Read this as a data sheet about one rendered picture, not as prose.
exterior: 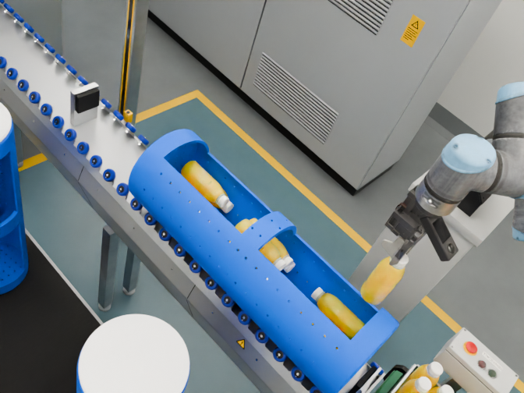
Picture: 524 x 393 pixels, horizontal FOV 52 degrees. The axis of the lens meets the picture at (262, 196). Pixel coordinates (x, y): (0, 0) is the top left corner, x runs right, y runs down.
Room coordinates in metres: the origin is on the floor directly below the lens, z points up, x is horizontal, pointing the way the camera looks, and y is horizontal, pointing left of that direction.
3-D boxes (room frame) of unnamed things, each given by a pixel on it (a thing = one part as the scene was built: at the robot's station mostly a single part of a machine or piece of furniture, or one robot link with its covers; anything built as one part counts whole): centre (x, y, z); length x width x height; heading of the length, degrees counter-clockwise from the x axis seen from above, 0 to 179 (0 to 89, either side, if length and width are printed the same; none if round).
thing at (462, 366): (0.93, -0.78, 1.05); 0.20 x 0.10 x 0.10; 62
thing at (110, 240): (1.19, 0.50, 0.31); 0.06 x 0.06 x 0.63; 62
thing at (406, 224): (0.90, -0.34, 1.57); 0.09 x 0.08 x 0.12; 62
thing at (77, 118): (1.38, 0.71, 1.00); 0.10 x 0.04 x 0.15; 152
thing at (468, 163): (0.89, -0.35, 1.74); 0.10 x 0.09 x 0.12; 108
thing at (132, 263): (1.32, 0.43, 0.31); 0.06 x 0.06 x 0.63; 62
